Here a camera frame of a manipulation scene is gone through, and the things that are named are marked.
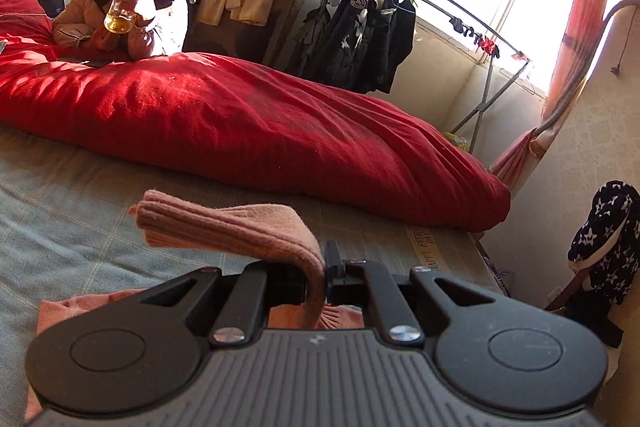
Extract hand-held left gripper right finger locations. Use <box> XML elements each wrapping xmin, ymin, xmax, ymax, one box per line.
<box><xmin>324</xmin><ymin>241</ymin><xmax>506</xmax><ymax>344</ymax></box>

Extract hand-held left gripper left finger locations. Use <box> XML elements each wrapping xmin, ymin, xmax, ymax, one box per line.
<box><xmin>132</xmin><ymin>259</ymin><xmax>307</xmax><ymax>349</ymax></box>

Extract pink knitted sweater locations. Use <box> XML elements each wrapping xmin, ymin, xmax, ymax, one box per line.
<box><xmin>25</xmin><ymin>189</ymin><xmax>366</xmax><ymax>418</ymax></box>

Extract red duvet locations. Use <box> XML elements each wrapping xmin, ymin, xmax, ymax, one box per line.
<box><xmin>0</xmin><ymin>0</ymin><xmax>512</xmax><ymax>232</ymax></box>

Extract blue-grey plaid bed blanket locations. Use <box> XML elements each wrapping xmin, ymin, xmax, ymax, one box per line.
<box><xmin>0</xmin><ymin>122</ymin><xmax>506</xmax><ymax>408</ymax></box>

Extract black hanging jacket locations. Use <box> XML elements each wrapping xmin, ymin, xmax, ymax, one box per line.
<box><xmin>300</xmin><ymin>0</ymin><xmax>417</xmax><ymax>95</ymax></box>

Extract wooden chair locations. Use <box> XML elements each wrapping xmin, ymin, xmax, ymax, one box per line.
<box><xmin>545</xmin><ymin>257</ymin><xmax>626</xmax><ymax>348</ymax></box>

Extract wooden cabinet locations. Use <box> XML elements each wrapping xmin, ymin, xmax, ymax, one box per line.
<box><xmin>182</xmin><ymin>0</ymin><xmax>308</xmax><ymax>68</ymax></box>

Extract red hanging gloves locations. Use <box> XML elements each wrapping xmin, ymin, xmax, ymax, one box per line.
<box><xmin>477</xmin><ymin>34</ymin><xmax>501</xmax><ymax>58</ymax></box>

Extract dark star-print garment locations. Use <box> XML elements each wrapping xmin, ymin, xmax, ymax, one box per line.
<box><xmin>567</xmin><ymin>180</ymin><xmax>640</xmax><ymax>305</ymax></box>

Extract glass mug of tea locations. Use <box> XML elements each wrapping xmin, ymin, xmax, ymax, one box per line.
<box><xmin>103</xmin><ymin>0</ymin><xmax>137</xmax><ymax>35</ymax></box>

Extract pink striped curtain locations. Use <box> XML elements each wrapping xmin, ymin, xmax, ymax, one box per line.
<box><xmin>487</xmin><ymin>0</ymin><xmax>626</xmax><ymax>198</ymax></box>

